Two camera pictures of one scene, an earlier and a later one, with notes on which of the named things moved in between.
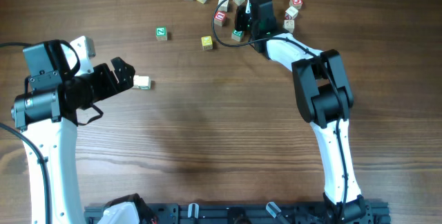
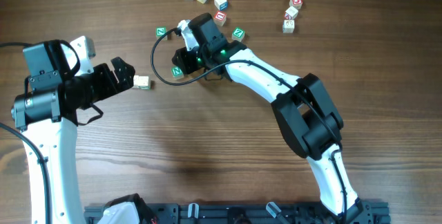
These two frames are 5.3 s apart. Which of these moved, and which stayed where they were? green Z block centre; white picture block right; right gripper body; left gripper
Moved: right gripper body
Stayed: green Z block centre; left gripper; white picture block right
